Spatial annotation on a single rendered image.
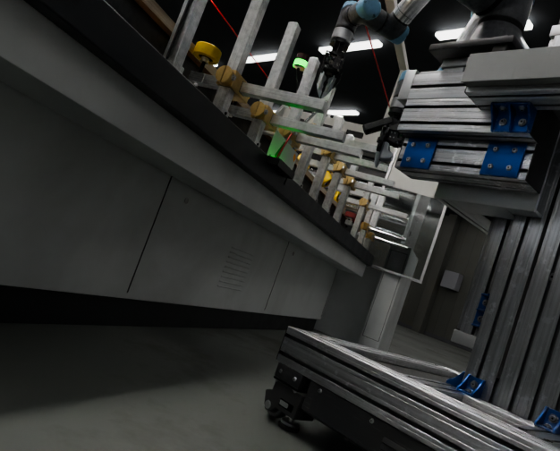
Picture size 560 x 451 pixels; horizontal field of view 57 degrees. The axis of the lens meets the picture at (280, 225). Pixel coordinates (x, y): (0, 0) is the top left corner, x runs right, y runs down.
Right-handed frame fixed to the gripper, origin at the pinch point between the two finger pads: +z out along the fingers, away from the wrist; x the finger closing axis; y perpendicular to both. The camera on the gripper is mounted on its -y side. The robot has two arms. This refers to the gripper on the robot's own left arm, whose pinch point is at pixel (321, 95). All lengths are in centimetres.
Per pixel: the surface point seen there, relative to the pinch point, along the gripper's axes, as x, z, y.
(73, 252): -46, 80, 46
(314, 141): 3.3, 16.4, -3.3
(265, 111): -14.3, 19.4, 23.5
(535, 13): 180, -299, -363
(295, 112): -7.0, 8.4, -2.5
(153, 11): -47, 13, 54
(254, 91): -17, 21, 43
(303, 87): -7.4, -1.6, -2.6
